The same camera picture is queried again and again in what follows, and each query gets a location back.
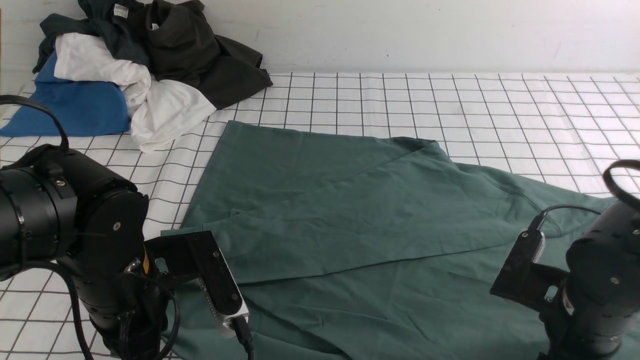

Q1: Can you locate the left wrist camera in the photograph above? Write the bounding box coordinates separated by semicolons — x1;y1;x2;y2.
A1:
144;231;249;338

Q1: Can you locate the blue garment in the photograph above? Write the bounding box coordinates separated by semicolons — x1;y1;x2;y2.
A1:
1;52;130;138

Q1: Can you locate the dark teal garment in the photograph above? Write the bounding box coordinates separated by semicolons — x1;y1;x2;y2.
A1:
32;0;151;74

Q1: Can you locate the green long-sleeved shirt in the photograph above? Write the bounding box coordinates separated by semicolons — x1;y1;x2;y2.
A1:
162;121;617;360

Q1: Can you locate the white garment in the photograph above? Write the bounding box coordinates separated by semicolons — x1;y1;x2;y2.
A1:
54;33;217;153

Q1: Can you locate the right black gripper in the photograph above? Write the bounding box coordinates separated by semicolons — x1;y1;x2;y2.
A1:
538;202;639;360

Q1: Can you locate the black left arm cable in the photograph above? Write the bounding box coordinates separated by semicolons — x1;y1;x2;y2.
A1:
0;95;256;360

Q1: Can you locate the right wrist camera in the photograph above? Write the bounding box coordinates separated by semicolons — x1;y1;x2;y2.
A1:
489;229;569;313

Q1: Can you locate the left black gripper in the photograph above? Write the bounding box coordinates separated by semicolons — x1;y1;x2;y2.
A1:
70;190;169;360

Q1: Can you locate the white grid tablecloth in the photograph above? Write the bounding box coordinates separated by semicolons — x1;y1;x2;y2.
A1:
0;71;640;360

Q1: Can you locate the dark olive garment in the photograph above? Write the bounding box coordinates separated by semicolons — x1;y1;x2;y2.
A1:
142;0;273;109

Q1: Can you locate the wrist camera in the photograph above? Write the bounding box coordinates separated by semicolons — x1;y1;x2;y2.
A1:
489;229;569;313
144;231;249;338

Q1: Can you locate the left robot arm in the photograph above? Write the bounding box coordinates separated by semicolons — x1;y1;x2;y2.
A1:
1;145;170;360

